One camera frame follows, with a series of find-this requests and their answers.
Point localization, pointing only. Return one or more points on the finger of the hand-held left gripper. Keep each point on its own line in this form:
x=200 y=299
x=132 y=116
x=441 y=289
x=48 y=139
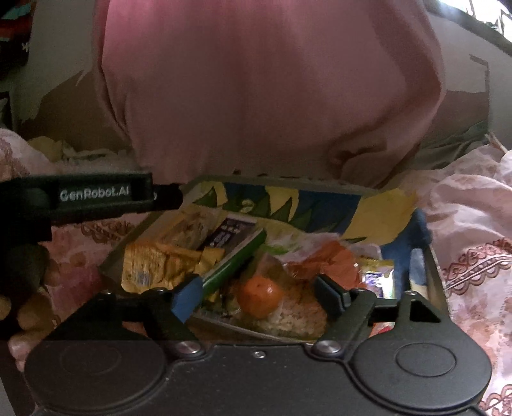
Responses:
x=170 y=196

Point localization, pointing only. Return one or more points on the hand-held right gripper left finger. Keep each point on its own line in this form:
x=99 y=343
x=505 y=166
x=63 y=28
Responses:
x=188 y=298

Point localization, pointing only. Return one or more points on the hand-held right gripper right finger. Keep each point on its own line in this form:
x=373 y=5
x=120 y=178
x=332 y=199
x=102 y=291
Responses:
x=332 y=294

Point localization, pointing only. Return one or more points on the orange snack packet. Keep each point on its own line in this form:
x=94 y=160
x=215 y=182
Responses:
x=332 y=258

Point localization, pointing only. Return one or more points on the clear puffed cereal bar packet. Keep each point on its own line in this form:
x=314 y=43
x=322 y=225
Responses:
x=296 y=316

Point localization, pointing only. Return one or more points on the yellow foil packet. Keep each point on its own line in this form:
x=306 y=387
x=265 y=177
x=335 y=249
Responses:
x=156 y=264

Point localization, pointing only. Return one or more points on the green sausage stick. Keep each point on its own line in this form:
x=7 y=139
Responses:
x=236 y=264

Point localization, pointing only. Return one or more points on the tangerine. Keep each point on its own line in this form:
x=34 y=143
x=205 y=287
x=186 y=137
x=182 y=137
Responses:
x=260 y=298

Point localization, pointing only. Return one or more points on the grey shallow box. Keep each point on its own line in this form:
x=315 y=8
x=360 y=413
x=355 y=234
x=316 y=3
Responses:
x=436 y=288

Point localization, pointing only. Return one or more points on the person's left hand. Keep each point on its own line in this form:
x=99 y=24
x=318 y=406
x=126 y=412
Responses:
x=34 y=314

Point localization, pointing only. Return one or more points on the purple yellow snack packet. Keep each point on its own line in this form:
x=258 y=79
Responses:
x=374 y=278

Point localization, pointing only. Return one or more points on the yellow blue printed paper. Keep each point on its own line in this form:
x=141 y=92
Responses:
x=280 y=208

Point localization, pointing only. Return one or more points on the pink pillow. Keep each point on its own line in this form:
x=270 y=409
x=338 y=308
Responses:
x=260 y=80

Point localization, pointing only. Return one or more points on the dark printed cloth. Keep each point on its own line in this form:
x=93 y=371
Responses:
x=14 y=36

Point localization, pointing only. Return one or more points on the window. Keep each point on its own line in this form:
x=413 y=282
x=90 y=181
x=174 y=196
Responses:
x=480 y=12

